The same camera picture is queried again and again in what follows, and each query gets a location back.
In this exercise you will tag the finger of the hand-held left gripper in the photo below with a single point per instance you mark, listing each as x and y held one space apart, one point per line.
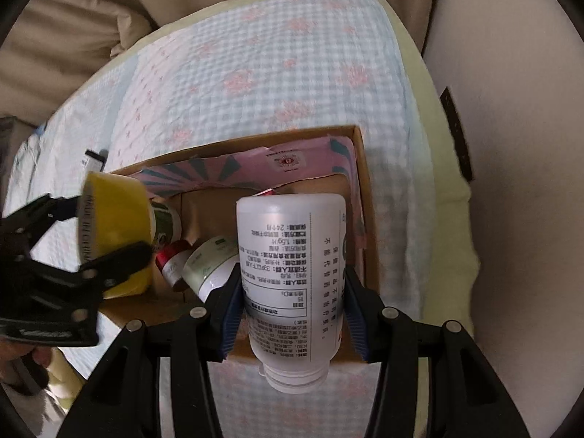
41 214
118 262

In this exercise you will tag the pale green mattress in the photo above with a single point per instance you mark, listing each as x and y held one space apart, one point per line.
426 82

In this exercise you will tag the pale green jar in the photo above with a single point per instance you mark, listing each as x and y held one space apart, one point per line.
207 264

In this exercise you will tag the small white dark-topped jar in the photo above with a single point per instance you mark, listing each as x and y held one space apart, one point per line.
94 161

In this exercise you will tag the person's left hand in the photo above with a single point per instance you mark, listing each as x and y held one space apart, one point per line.
32 360

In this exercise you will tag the green and white jar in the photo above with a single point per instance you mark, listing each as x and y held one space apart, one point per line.
167 226

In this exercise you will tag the small red box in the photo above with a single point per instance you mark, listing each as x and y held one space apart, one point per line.
268 192

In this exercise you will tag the small grey red-topped tin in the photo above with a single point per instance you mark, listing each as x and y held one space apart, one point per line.
174 264

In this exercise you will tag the checkered floral bed sheet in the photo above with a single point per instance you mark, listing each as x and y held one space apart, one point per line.
273 91

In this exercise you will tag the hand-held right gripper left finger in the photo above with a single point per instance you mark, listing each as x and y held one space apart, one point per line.
230 321

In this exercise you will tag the white plastic bottle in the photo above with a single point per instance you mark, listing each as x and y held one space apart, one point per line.
283 246

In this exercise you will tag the pink patterned cardboard box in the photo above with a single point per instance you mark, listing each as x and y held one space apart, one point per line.
365 219

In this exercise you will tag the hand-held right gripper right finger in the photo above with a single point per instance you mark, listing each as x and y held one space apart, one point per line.
355 326

